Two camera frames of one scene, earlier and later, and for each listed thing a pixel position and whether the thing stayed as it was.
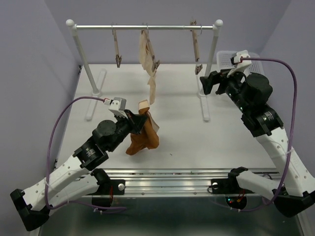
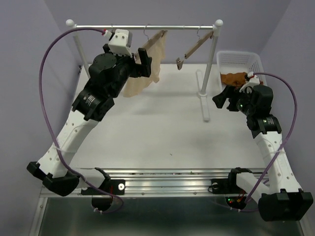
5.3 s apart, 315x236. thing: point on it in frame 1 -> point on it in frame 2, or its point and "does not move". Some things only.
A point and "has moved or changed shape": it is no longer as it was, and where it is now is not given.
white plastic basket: (223, 62) does not move
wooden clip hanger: (144, 31) has moved or changed shape
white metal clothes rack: (216, 26) does not move
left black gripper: (139, 122) -> (144, 67)
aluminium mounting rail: (171, 182) does not move
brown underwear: (148, 137) has moved or changed shape
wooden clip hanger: (198, 67) has moved or changed shape
